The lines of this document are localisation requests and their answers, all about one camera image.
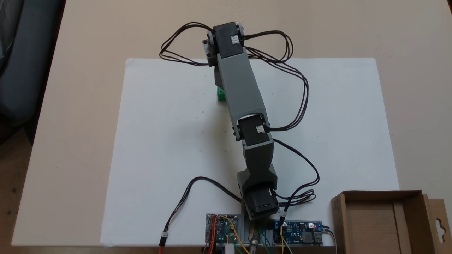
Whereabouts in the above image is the white paper sheet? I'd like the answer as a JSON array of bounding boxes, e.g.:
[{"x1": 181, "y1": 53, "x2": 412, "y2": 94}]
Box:
[{"x1": 100, "y1": 58, "x2": 400, "y2": 247}]

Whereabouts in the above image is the blue circuit board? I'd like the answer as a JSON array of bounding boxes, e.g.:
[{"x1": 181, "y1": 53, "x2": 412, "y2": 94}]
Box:
[{"x1": 274, "y1": 219, "x2": 323, "y2": 246}]

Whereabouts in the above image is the dark grey upholstered chair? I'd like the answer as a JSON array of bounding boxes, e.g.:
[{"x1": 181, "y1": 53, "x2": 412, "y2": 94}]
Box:
[{"x1": 0, "y1": 0, "x2": 66, "y2": 127}]

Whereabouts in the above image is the brown cardboard box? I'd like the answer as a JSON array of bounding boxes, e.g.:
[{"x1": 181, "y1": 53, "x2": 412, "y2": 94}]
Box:
[{"x1": 331, "y1": 190, "x2": 452, "y2": 254}]

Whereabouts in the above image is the black gripper motor cable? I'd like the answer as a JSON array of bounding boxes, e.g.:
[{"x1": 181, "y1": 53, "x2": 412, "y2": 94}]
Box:
[{"x1": 159, "y1": 22, "x2": 212, "y2": 67}]

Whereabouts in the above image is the black wrist motor cable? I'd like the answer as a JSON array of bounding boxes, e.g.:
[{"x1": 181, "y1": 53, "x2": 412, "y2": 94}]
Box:
[{"x1": 243, "y1": 30, "x2": 310, "y2": 132}]

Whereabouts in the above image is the black elbow motor cable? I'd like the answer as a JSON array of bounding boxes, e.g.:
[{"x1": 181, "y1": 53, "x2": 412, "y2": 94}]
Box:
[{"x1": 273, "y1": 139, "x2": 320, "y2": 219}]

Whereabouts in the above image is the yellow wire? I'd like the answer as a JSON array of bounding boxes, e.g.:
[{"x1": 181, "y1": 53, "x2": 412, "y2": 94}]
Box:
[{"x1": 221, "y1": 216, "x2": 248, "y2": 254}]

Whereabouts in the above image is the orange red wire pair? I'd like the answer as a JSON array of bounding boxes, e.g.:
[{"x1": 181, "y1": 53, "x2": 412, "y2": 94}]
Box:
[{"x1": 158, "y1": 217, "x2": 216, "y2": 254}]

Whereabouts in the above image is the black cable with white connector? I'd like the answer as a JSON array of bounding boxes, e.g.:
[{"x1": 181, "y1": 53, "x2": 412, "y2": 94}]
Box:
[{"x1": 159, "y1": 176, "x2": 242, "y2": 247}]

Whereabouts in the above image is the thin grey cable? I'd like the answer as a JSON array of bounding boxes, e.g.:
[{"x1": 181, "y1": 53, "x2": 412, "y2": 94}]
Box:
[{"x1": 322, "y1": 226, "x2": 338, "y2": 247}]

